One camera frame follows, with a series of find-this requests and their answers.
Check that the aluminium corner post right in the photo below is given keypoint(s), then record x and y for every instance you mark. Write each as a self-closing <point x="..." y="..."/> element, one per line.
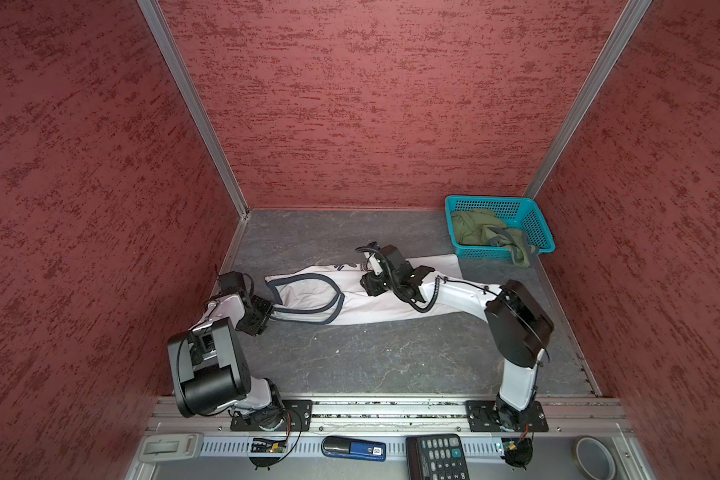
<point x="623" y="30"/>

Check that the white plastic box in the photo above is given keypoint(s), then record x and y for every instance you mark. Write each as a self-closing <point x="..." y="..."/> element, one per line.
<point x="163" y="448"/>

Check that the green grey tank top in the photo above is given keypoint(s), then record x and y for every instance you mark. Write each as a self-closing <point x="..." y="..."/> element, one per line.
<point x="482" y="228"/>

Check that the small circuit board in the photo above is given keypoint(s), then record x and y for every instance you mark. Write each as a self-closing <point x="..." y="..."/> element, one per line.
<point x="269" y="446"/>
<point x="517" y="453"/>

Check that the grey tape roll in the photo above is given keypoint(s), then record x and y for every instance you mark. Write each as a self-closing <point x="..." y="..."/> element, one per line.
<point x="593" y="459"/>

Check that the aluminium corner post left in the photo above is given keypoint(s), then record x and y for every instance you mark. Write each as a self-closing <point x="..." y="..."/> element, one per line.
<point x="160" y="31"/>

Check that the blue black stapler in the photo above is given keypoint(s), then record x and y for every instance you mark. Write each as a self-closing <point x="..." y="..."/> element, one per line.
<point x="355" y="449"/>

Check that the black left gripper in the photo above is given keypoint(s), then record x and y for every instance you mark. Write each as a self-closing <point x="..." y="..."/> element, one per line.
<point x="266" y="309"/>

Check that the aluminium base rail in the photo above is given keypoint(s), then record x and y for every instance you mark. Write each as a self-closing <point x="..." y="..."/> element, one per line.
<point x="402" y="414"/>

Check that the aluminium corner post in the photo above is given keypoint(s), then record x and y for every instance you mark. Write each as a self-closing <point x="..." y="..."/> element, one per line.
<point x="623" y="30"/>
<point x="160" y="31"/>

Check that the white perforated cable strip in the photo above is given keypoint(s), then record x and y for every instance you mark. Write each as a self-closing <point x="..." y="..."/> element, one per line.
<point x="477" y="449"/>

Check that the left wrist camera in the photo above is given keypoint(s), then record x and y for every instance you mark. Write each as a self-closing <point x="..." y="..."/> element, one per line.
<point x="235" y="282"/>

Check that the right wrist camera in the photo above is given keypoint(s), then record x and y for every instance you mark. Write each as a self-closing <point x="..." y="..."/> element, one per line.
<point x="390" y="256"/>

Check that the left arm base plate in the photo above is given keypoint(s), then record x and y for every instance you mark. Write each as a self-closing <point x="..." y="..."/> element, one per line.
<point x="286" y="416"/>

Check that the black calculator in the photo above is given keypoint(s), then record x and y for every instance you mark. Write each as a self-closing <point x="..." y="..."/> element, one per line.
<point x="436" y="457"/>

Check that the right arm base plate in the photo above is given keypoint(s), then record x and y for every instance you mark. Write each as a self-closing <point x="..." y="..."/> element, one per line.
<point x="497" y="416"/>

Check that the left small circuit board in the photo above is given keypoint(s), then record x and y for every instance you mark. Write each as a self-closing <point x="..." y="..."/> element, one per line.
<point x="269" y="446"/>

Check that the right small circuit board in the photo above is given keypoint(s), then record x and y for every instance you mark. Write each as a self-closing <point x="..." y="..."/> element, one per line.
<point x="517" y="453"/>

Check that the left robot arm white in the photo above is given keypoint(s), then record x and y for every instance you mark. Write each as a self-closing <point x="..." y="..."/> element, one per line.
<point x="209" y="370"/>

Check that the white tank top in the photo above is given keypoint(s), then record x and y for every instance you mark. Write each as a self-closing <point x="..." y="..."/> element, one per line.
<point x="333" y="295"/>

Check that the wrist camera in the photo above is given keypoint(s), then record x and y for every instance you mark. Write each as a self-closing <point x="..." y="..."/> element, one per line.
<point x="235" y="282"/>
<point x="390" y="256"/>

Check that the teal plastic basket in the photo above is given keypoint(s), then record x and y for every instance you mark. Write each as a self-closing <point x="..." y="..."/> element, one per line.
<point x="516" y="212"/>

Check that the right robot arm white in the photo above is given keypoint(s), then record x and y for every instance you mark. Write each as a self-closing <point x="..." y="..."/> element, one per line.
<point x="520" y="329"/>

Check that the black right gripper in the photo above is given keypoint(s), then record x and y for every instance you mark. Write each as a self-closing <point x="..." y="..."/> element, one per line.
<point x="371" y="284"/>

